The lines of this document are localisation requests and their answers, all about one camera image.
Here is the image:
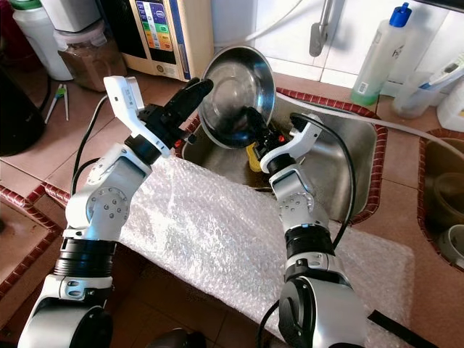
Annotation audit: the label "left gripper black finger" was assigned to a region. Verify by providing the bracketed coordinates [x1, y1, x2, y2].
[175, 76, 215, 120]

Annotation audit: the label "yellow dish sponge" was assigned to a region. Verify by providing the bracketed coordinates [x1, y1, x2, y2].
[246, 141, 266, 173]

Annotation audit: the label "stainless steel bowl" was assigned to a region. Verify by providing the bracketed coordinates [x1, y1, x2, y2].
[199, 46, 276, 149]

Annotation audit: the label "wide steel sink basin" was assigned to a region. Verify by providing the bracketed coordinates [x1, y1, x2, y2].
[178, 87, 389, 223]

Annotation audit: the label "beige water purifier appliance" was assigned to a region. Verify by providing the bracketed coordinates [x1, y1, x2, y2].
[98, 0, 211, 82]

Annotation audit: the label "clear jar of brown powder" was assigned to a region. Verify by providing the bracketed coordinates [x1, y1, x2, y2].
[54, 20, 125, 91]

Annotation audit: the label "metal tap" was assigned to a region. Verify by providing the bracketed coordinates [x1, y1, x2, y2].
[308, 0, 338, 57]

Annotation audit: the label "white and green tongs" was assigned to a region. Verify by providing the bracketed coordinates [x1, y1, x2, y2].
[43, 83, 70, 124]

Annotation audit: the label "clear bottle with blue cap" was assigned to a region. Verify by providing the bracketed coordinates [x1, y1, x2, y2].
[350, 2, 413, 107]

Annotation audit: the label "clear bubble wrap sheet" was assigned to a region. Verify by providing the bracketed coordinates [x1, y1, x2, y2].
[120, 156, 414, 348]

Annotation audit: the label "clear plastic cup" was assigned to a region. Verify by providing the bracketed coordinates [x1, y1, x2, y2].
[391, 69, 443, 119]

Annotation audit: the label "white grinder motor unit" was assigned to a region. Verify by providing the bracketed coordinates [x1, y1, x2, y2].
[38, 0, 101, 33]

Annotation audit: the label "black kettle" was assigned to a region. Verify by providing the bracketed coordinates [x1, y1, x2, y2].
[0, 69, 44, 157]

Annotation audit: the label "white bottle with green cap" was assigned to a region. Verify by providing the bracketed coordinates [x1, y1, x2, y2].
[11, 0, 73, 80]

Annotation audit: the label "white and blue toothbrush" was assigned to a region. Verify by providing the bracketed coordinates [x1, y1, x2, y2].
[417, 62, 464, 92]

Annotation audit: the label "white printed detergent bottle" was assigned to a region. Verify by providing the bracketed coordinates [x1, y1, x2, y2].
[437, 80, 464, 133]

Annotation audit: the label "dark red canister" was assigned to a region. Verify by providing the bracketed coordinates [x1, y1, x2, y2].
[0, 0, 41, 62]

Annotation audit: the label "dark green bowl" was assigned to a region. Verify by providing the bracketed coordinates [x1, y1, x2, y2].
[431, 173, 464, 233]

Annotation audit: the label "pale grey cup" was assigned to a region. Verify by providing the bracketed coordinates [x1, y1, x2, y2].
[439, 225, 464, 266]

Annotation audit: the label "black pan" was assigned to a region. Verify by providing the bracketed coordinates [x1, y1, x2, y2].
[428, 0, 464, 12]

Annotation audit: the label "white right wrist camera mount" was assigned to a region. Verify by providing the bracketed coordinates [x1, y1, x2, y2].
[261, 120, 323, 175]

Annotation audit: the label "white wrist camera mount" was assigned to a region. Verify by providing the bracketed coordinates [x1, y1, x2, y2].
[261, 120, 323, 175]
[103, 75, 150, 157]

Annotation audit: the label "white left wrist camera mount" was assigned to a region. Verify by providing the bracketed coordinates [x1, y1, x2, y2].
[103, 75, 150, 157]

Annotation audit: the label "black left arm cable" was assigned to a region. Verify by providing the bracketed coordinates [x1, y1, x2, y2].
[71, 94, 111, 198]

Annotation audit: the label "white flexible hose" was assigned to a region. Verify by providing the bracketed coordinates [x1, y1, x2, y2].
[210, 0, 309, 48]
[275, 91, 464, 157]

